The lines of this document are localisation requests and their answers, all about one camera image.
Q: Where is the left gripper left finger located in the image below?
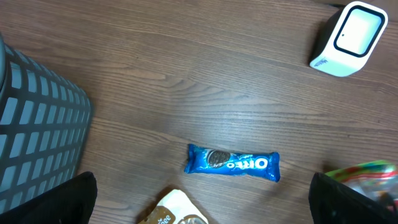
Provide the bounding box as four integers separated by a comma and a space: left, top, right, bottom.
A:
1, 172, 98, 224

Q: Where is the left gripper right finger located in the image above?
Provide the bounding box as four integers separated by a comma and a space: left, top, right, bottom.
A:
308, 172, 397, 224

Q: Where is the Haribo gummy worms bag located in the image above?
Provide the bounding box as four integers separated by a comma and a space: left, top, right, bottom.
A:
326, 160, 397, 214

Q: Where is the blue Oreo cookie pack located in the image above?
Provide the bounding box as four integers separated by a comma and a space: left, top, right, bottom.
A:
184, 144, 280, 182

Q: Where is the beige brown cookie bag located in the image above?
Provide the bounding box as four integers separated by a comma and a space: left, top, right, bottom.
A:
139, 189, 209, 224

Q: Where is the white barcode scanner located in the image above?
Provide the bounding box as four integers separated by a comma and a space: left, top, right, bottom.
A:
310, 1, 388, 77

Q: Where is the grey plastic basket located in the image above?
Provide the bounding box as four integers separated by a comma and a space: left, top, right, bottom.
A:
1, 42, 93, 213

